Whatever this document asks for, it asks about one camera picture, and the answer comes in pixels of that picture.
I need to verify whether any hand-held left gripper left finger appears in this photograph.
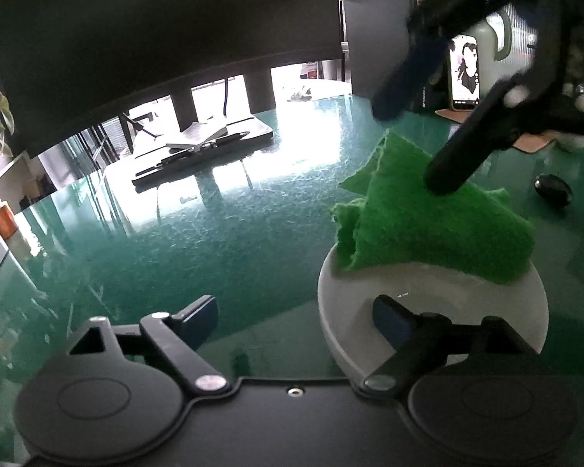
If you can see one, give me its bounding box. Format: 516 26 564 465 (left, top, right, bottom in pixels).
64 295 229 396

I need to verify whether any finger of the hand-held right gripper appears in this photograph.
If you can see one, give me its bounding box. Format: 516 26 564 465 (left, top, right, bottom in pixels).
425 64 554 196
372 0 517 123

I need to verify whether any brown leather mat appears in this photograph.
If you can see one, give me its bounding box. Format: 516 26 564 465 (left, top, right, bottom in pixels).
435 107 556 154

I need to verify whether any black computer monitor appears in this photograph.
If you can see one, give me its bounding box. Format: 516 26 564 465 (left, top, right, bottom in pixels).
0 0 342 159

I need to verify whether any black monitor stand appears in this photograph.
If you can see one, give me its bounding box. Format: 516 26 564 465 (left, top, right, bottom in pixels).
131 65 277 186

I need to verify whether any black pen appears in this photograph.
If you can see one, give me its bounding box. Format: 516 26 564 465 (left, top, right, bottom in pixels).
202 131 250 147

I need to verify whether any black speaker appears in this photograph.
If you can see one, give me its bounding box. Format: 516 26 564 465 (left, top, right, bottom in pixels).
341 0 451 114

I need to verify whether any pale green kettle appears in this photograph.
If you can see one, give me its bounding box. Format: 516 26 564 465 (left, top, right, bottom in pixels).
472 7 514 61

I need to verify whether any smartphone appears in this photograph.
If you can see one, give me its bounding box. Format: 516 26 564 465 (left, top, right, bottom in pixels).
447 34 482 112

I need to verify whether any white bowl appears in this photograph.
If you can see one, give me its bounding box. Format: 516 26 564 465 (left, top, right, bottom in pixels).
317 243 550 387

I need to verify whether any orange pot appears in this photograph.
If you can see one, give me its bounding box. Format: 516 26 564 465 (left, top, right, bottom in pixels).
0 204 19 240

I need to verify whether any green cloth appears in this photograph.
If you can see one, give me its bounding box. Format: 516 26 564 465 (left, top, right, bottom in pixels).
332 129 536 287

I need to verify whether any black computer mouse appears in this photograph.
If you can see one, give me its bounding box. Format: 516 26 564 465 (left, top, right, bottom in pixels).
534 172 575 209

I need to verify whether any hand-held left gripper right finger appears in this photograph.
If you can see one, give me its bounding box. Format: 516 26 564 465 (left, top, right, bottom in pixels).
363 295 540 396

